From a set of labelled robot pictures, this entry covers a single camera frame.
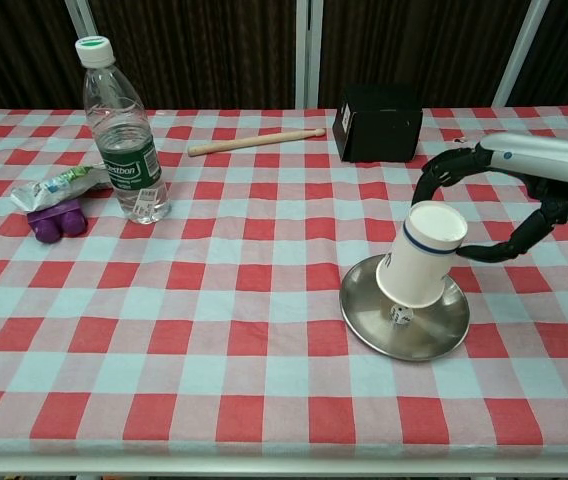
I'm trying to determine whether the round metal plate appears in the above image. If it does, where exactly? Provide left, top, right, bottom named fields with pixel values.
left=338, top=253, right=472, bottom=362

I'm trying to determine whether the clear plastic water bottle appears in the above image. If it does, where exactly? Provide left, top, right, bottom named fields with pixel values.
left=74, top=35, right=172, bottom=226

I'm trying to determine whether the black cardboard box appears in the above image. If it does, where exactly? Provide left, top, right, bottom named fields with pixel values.
left=332, top=82, right=424, bottom=164

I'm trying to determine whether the purple twin cup pack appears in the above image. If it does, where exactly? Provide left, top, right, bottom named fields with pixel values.
left=26, top=199, right=88, bottom=245

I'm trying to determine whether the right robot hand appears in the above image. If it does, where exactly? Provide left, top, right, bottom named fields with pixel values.
left=410, top=131, right=568, bottom=265

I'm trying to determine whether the white paper cup blue stripe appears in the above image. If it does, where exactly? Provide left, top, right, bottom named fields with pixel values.
left=375, top=200, right=468, bottom=309

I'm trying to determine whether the white die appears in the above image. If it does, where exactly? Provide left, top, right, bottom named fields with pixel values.
left=388, top=302, right=414, bottom=328

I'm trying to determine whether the wooden drumstick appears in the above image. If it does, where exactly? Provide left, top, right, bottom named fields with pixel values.
left=187, top=128, right=326, bottom=158

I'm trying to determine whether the white metal frame post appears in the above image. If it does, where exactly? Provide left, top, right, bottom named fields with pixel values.
left=63, top=0, right=100, bottom=56
left=294, top=0, right=323, bottom=109
left=491, top=0, right=550, bottom=107

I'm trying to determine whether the red white checkered tablecloth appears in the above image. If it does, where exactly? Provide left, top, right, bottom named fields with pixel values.
left=0, top=105, right=568, bottom=457

